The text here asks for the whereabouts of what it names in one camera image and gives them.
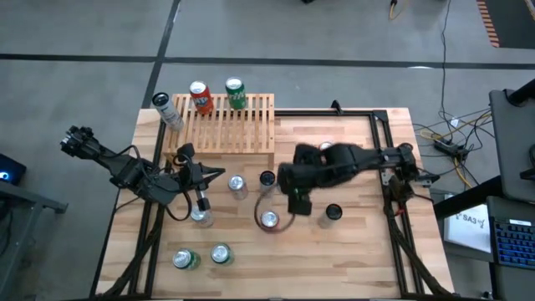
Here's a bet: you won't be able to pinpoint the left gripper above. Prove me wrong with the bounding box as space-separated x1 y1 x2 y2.
176 143 227 212

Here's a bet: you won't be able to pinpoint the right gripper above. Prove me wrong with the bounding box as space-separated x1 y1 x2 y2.
278 161 336 217

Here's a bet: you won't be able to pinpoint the green Sprite can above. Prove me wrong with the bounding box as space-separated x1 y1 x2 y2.
209 242 235 267
171 247 202 271
224 76 247 111

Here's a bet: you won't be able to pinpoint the wooden slatted shelf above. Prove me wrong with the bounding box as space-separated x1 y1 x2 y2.
161 93 277 171

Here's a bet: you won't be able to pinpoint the silver Diet Coke can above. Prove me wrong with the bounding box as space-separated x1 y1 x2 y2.
188 205 216 229
227 174 249 202

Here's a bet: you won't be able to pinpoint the black power strip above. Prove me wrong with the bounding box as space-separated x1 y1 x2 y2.
433 139 469 159

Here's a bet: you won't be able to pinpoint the black desk support bar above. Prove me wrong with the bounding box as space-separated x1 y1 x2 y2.
433 175 502 218

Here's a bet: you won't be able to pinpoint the white paper sign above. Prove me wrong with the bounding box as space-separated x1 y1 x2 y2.
442 203 493 255

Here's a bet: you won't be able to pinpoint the grey metal stand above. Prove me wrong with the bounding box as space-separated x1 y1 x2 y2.
0 179 69 301

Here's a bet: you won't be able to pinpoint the black device with blue light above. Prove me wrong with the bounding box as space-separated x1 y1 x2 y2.
0 152 27 187

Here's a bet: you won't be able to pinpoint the dark grey desk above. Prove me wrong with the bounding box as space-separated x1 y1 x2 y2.
487 196 535 301

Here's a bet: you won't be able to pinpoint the backlit black keyboard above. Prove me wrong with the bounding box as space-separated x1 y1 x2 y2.
492 217 535 271

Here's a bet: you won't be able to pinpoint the grey desk panel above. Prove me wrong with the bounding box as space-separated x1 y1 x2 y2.
488 89 535 204

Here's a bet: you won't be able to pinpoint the black mat orange striped edge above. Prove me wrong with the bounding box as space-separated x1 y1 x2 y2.
476 0 535 49

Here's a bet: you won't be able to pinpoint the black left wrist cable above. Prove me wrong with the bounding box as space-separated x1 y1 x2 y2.
165 144 194 222

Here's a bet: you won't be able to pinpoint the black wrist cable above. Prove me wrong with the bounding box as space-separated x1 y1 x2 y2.
165 144 194 222
253 190 297 234

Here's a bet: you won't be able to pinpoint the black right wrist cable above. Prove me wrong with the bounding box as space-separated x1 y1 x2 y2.
253 190 297 234

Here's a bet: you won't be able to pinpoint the black aluminium table frame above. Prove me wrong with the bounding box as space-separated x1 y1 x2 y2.
89 99 452 300

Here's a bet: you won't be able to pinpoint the yellow floor cable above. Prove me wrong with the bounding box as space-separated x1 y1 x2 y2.
417 112 492 189

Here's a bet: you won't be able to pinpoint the tangled black floor cables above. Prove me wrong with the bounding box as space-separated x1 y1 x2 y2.
413 106 494 197

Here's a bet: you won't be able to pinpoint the long thin black cable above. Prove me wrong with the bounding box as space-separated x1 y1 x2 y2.
440 0 452 122

